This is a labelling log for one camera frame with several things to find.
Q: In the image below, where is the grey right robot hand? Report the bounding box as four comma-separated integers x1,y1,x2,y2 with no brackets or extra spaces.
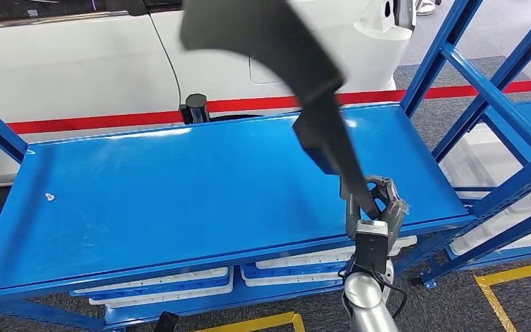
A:
339,175,409,253

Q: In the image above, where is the black plastic plate bracket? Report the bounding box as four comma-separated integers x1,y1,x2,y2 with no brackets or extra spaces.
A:
179,0,382,221

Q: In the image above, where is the white plastic crate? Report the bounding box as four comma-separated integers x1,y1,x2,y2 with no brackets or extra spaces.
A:
88,270,235,310
71,266,229,295
241,270,346,288
448,192,531,256
254,234,418,270
439,123,523,198

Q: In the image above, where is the blue plastic crate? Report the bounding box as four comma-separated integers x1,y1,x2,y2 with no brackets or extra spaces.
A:
239,259,353,282
69,274,233,299

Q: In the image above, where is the white car body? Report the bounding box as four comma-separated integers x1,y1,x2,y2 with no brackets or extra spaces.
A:
0,0,416,190

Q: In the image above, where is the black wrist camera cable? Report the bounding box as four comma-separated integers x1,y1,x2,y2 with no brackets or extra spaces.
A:
375,270,409,320

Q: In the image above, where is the black stanchion post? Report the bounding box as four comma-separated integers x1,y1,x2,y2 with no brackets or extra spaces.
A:
178,93,210,125

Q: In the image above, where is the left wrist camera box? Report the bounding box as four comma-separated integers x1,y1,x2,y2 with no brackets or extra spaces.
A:
152,311,180,332

